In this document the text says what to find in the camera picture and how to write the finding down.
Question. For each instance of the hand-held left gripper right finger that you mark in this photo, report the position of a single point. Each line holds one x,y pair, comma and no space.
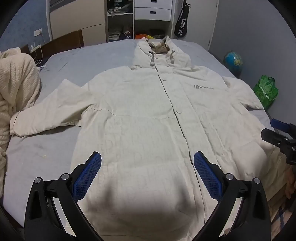
205,171

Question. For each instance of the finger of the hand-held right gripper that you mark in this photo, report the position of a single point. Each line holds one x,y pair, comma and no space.
278,124
272,136

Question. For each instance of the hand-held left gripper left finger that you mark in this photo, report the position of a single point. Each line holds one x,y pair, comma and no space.
89,171

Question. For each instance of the white hooded jacket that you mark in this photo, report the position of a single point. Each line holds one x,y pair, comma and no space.
143,115

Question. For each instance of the green shopping bag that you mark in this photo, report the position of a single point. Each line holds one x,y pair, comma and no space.
266,91

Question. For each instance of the plaid cloth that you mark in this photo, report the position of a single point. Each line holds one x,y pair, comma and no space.
281,217

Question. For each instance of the blue globe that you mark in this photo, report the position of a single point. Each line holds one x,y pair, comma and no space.
233,62

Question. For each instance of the bed with grey sheet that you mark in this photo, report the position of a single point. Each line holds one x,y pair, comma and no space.
69,62

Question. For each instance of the cream knitted blanket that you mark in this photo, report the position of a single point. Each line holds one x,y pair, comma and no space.
16,76

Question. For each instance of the brown wooden headboard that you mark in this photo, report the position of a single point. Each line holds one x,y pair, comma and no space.
60,44

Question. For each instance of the white power strip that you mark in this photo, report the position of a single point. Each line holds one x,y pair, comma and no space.
34,48

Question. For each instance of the black racket bag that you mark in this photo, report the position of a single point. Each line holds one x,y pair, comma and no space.
181,26

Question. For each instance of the yellow and orange boxes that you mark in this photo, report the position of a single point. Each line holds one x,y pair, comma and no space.
142,36

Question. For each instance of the cream wardrobe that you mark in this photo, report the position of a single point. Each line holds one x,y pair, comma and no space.
76,18

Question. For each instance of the white open shelf unit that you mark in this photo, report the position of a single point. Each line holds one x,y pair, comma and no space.
119,20

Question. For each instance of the white drawer cabinet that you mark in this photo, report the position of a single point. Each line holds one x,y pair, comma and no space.
152,12

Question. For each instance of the white wall socket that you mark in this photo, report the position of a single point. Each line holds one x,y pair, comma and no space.
38,32

